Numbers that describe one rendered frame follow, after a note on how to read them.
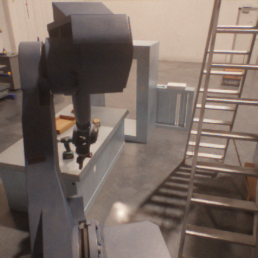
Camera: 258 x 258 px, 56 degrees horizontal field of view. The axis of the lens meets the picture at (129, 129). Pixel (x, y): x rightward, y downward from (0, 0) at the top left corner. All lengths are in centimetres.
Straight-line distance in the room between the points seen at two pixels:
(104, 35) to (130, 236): 85
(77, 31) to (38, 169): 56
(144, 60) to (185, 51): 785
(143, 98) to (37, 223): 301
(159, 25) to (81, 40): 1058
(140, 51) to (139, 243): 293
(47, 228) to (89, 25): 80
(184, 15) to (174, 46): 128
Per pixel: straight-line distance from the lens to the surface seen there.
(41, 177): 105
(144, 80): 373
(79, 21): 105
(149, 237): 116
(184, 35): 1139
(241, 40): 1137
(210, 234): 189
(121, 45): 102
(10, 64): 733
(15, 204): 307
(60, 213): 105
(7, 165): 272
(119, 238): 116
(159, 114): 469
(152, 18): 1160
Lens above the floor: 200
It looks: 26 degrees down
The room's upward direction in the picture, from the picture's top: straight up
